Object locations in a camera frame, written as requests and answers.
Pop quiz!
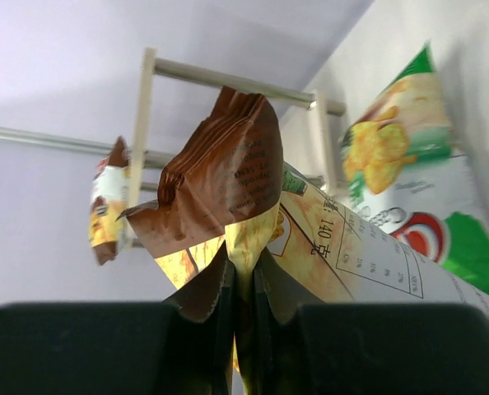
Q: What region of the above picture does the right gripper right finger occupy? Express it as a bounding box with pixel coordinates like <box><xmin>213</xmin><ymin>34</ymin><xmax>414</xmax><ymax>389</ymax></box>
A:
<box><xmin>253</xmin><ymin>251</ymin><xmax>489</xmax><ymax>394</ymax></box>

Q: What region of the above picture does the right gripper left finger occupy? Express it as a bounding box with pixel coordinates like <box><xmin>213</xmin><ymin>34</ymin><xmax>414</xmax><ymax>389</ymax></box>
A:
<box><xmin>0</xmin><ymin>248</ymin><xmax>235</xmax><ymax>394</ymax></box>

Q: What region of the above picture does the brown Chuba cassava chips bag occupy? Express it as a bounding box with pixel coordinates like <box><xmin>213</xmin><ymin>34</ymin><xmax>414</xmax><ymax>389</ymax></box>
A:
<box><xmin>88</xmin><ymin>137</ymin><xmax>130</xmax><ymax>266</ymax></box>

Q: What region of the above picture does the white two-tier wooden shelf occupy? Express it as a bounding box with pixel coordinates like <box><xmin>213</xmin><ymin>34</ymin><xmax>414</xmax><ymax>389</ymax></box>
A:
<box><xmin>123</xmin><ymin>48</ymin><xmax>346</xmax><ymax>256</ymax></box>

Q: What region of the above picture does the green Chuba bag middle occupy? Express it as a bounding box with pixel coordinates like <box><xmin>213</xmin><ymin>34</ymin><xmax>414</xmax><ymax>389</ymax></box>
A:
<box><xmin>339</xmin><ymin>45</ymin><xmax>489</xmax><ymax>295</ymax></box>

